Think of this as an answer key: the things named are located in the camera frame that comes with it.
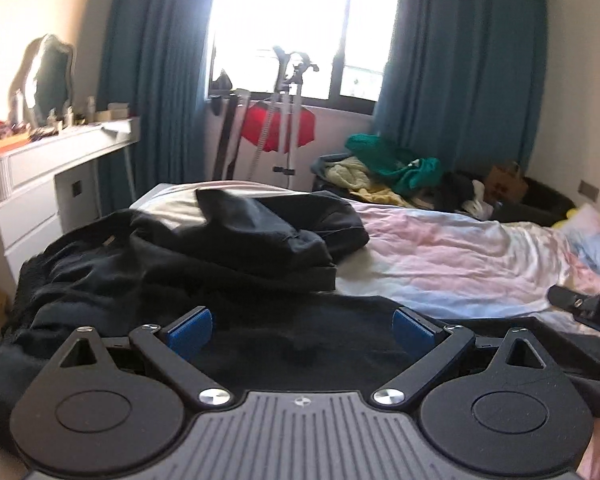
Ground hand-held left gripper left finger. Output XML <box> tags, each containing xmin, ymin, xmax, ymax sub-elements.
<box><xmin>55</xmin><ymin>306</ymin><xmax>232</xmax><ymax>408</ymax></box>

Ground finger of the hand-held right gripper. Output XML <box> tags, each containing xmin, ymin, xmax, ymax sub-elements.
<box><xmin>548</xmin><ymin>285</ymin><xmax>600</xmax><ymax>343</ymax></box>

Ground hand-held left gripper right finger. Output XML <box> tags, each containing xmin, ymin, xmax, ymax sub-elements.
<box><xmin>372</xmin><ymin>306</ymin><xmax>567</xmax><ymax>408</ymax></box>

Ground large black fleece garment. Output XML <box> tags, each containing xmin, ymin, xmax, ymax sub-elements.
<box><xmin>0</xmin><ymin>207</ymin><xmax>600</xmax><ymax>443</ymax></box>

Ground pastel pillow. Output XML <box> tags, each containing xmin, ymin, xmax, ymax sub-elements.
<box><xmin>560</xmin><ymin>204</ymin><xmax>600</xmax><ymax>283</ymax></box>

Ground bed with pastel sheet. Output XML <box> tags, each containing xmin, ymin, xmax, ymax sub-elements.
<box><xmin>129</xmin><ymin>182</ymin><xmax>600</xmax><ymax>480</ymax></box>

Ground black armchair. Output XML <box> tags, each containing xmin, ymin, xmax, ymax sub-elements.
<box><xmin>442</xmin><ymin>170</ymin><xmax>578</xmax><ymax>228</ymax></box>

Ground black folded pants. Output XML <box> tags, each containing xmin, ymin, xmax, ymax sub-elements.
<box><xmin>194</xmin><ymin>187</ymin><xmax>371</xmax><ymax>293</ymax></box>

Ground brown paper bag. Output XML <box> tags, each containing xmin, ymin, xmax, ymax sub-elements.
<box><xmin>484</xmin><ymin>161</ymin><xmax>530</xmax><ymax>204</ymax></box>

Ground white cloth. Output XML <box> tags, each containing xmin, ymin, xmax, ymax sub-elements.
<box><xmin>461</xmin><ymin>180</ymin><xmax>497</xmax><ymax>219</ymax></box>

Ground pale yellow garment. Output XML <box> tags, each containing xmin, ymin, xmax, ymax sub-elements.
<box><xmin>324</xmin><ymin>156</ymin><xmax>398</xmax><ymax>203</ymax></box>

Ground green garment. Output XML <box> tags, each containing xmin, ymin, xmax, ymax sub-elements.
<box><xmin>345</xmin><ymin>133</ymin><xmax>444</xmax><ymax>196</ymax></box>

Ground black upright stick stand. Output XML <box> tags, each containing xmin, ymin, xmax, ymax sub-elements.
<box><xmin>206</xmin><ymin>70</ymin><xmax>254</xmax><ymax>182</ymax></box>

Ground white dressing table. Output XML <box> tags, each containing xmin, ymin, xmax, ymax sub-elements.
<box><xmin>0</xmin><ymin>117</ymin><xmax>142</xmax><ymax>306</ymax></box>

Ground red cloth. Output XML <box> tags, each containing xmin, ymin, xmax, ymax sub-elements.
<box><xmin>240</xmin><ymin>102</ymin><xmax>317</xmax><ymax>154</ymax></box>

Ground blue curtain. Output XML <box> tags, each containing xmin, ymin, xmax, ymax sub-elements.
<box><xmin>371</xmin><ymin>0</ymin><xmax>552</xmax><ymax>187</ymax></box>
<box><xmin>95</xmin><ymin>0</ymin><xmax>231</xmax><ymax>208</ymax></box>

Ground orange flat box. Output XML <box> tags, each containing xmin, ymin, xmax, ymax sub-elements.
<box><xmin>0</xmin><ymin>132</ymin><xmax>33</xmax><ymax>155</ymax></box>

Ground silver bottle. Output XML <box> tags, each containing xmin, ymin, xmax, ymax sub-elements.
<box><xmin>11</xmin><ymin>89</ymin><xmax>26</xmax><ymax>128</ymax></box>

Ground silver framed mirror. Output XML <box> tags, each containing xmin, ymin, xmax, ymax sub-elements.
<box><xmin>12</xmin><ymin>33</ymin><xmax>77</xmax><ymax>129</ymax></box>

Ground window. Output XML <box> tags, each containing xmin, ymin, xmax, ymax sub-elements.
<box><xmin>206</xmin><ymin>0</ymin><xmax>405</xmax><ymax>113</ymax></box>

